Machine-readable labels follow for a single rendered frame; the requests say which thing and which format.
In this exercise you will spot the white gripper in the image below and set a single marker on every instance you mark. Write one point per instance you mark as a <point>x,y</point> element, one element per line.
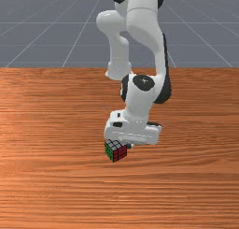
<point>132,130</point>

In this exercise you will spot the many-coloured puzzle cube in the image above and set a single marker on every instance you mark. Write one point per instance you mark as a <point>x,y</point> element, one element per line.
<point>115,150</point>

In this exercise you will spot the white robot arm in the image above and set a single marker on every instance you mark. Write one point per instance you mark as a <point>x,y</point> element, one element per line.
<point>141,30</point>

